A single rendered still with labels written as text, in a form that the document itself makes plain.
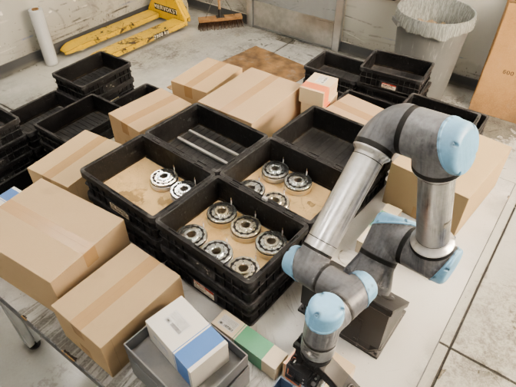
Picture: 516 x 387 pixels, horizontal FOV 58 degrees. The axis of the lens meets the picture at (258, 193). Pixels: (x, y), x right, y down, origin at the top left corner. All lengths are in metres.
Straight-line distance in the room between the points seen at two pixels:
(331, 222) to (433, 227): 0.29
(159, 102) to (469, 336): 1.82
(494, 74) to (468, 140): 2.98
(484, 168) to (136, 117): 1.42
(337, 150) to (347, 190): 0.88
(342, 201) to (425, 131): 0.23
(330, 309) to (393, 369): 0.57
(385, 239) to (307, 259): 0.38
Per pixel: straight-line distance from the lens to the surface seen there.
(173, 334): 1.30
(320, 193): 1.74
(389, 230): 1.40
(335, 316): 0.96
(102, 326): 1.40
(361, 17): 4.55
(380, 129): 1.10
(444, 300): 1.69
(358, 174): 1.10
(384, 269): 1.42
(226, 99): 2.13
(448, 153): 1.04
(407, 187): 1.85
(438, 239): 1.29
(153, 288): 1.44
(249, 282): 1.33
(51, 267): 1.52
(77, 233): 1.59
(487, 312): 2.65
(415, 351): 1.55
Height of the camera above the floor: 1.99
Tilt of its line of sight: 42 degrees down
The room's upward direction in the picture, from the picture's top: straight up
